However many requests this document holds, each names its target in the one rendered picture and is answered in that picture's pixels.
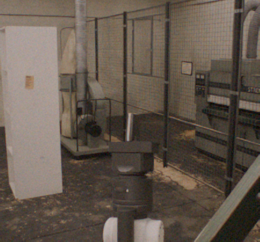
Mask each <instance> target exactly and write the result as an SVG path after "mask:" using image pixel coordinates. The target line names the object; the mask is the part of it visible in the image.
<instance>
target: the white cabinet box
mask: <svg viewBox="0 0 260 242"><path fill-rule="evenodd" d="M0 48H1V73H2V90H3V106H4V115H5V132H6V149H7V158H8V174H9V184H10V187H11V190H12V191H13V194H14V196H15V199H16V200H17V199H19V200H21V199H25V198H33V197H39V196H45V195H49V194H55V193H61V192H63V188H62V170H61V156H60V126H59V94H58V78H57V68H58V63H57V32H56V27H36V26H24V27H17V26H4V27H2V28H0Z"/></svg>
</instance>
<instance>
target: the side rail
mask: <svg viewBox="0 0 260 242"><path fill-rule="evenodd" d="M258 193H260V155H259V156H258V158H257V159H256V160H255V161H254V162H253V163H252V165H251V166H250V167H249V169H248V170H247V172H246V173H245V174H244V176H243V177H242V178H241V179H240V181H239V182H238V184H237V185H236V187H235V188H234V190H233V191H232V192H231V194H230V195H229V197H228V198H227V199H226V200H225V201H224V202H223V204H222V205H221V206H220V208H219V209H218V210H217V212H216V213H215V215H214V216H213V217H212V218H211V220H210V221H209V222H208V224H207V225H206V226H205V227H204V229H203V230H202V231H201V233H200V234H199V235H198V236H197V238H196V239H195V241H194V242H243V241H244V239H245V238H246V237H247V235H248V234H249V232H250V231H251V230H252V228H254V226H255V225H256V224H257V223H258V221H259V219H260V206H259V205H258V204H257V202H256V196H257V194H258Z"/></svg>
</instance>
